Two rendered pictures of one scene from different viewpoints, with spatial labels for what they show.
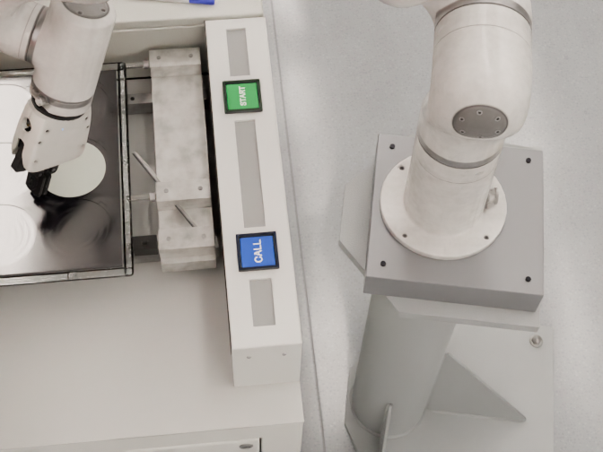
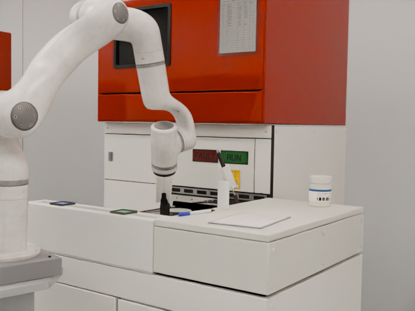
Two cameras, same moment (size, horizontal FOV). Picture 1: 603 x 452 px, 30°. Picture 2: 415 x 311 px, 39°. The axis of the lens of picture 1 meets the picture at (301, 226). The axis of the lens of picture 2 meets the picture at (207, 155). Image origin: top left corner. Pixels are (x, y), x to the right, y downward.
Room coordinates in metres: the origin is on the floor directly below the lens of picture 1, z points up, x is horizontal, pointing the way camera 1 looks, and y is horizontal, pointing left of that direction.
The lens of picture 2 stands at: (2.29, -0.93, 1.22)
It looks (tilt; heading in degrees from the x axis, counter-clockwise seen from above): 3 degrees down; 134
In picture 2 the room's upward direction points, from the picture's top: 1 degrees clockwise
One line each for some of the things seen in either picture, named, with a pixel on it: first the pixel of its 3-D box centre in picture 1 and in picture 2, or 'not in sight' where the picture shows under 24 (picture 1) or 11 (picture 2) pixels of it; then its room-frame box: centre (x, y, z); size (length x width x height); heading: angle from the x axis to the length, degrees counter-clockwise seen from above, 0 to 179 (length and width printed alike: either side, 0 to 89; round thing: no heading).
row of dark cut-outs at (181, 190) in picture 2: not in sight; (215, 193); (0.80, 0.66, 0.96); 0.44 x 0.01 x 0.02; 9
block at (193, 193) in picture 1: (183, 194); not in sight; (0.83, 0.18, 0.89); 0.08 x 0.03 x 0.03; 99
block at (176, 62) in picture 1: (175, 62); not in sight; (1.07, 0.21, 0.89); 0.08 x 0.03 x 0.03; 99
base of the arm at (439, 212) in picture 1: (450, 170); (4, 218); (0.86, -0.21, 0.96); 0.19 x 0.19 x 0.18
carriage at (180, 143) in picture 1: (182, 160); not in sight; (0.91, 0.19, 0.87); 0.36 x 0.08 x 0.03; 9
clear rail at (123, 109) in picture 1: (125, 163); not in sight; (0.88, 0.27, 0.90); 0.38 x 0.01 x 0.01; 9
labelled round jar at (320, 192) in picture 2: not in sight; (320, 190); (1.26, 0.65, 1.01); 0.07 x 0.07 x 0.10
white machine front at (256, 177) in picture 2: not in sight; (180, 174); (0.62, 0.64, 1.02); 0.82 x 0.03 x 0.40; 9
